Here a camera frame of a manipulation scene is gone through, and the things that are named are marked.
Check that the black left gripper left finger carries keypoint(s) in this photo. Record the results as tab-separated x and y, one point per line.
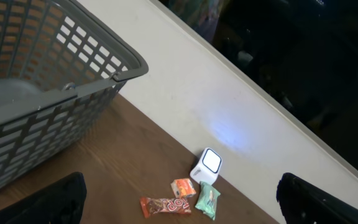
59	203

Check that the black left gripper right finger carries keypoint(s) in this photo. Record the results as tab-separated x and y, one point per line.
302	202

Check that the red Top chocolate bar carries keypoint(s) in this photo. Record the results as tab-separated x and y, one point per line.
151	206

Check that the light teal snack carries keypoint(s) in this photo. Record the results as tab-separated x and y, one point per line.
207	200

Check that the small orange snack packet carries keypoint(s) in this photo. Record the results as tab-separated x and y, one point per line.
183	188

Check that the white barcode scanner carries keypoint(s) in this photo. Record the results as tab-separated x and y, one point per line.
207	167

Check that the grey plastic mesh basket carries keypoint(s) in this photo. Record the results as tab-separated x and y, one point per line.
60	67

